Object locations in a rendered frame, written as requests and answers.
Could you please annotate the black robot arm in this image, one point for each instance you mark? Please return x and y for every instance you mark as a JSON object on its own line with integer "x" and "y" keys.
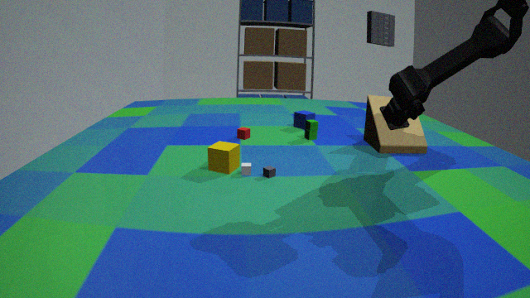
{"x": 411, "y": 87}

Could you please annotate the red block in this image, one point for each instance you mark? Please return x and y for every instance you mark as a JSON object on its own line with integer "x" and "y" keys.
{"x": 243, "y": 133}

